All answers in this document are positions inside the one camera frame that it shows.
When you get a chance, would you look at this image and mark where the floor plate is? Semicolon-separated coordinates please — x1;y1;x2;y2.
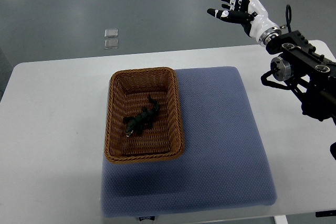
104;38;119;49
104;28;118;38

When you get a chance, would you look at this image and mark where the black table control panel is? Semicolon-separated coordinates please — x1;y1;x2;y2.
315;210;336;218

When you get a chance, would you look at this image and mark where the lower floor plate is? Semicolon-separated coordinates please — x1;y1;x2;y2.
104;38;119;49

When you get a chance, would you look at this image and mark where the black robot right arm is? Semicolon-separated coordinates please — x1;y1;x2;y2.
261;5;335;121

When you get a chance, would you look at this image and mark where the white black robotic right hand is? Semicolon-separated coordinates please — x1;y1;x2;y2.
207;0;281;46

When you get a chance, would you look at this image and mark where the white table leg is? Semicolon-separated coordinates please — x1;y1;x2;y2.
274;215;288;224

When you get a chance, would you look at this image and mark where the upper floor plate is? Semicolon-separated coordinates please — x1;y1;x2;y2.
104;28;118;38

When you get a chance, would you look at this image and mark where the blue-grey foam mat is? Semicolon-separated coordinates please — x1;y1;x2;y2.
101;67;277;218

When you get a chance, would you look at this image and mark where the brown wicker basket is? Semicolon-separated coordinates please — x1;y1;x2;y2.
104;67;184;164

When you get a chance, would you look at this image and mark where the dark toy crocodile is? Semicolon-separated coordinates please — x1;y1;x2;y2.
123;95;160;137

